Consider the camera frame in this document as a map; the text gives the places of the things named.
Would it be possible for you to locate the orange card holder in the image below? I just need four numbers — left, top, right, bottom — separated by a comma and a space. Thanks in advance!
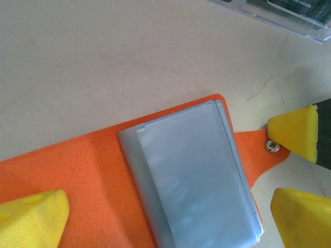
0, 93, 292, 248

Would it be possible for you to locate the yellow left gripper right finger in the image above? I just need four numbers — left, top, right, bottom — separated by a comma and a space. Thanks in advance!
270, 187, 331, 248

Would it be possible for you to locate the clear acrylic card box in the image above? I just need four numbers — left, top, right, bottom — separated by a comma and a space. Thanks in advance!
206, 0, 331, 44

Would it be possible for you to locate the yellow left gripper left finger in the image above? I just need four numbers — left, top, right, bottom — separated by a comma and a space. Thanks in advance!
0, 189, 71, 248

